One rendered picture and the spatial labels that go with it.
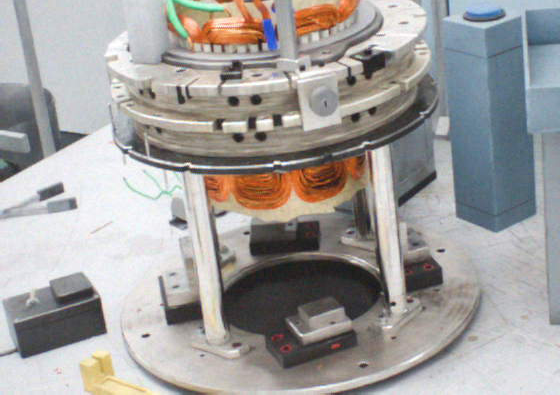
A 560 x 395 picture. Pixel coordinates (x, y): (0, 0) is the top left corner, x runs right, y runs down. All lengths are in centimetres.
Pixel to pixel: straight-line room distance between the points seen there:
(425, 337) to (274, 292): 23
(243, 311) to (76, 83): 260
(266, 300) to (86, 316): 20
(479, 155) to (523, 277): 16
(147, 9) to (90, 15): 261
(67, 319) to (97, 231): 29
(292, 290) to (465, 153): 27
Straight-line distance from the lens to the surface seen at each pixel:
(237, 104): 112
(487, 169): 145
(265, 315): 135
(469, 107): 144
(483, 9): 142
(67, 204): 170
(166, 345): 129
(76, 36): 384
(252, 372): 122
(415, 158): 159
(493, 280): 138
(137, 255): 154
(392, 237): 122
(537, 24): 134
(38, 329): 135
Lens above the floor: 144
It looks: 22 degrees down
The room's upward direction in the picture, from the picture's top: 7 degrees counter-clockwise
